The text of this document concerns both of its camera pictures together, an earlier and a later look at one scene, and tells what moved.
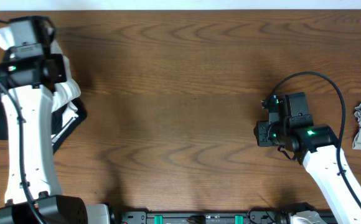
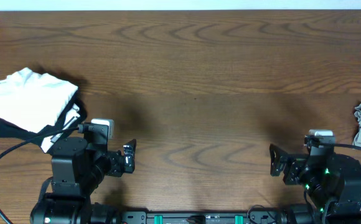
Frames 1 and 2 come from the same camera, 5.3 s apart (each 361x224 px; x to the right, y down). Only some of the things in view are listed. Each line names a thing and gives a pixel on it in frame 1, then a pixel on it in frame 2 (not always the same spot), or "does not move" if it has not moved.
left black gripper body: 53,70 → 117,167
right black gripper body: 270,135 → 297,162
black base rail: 271,217 does not move
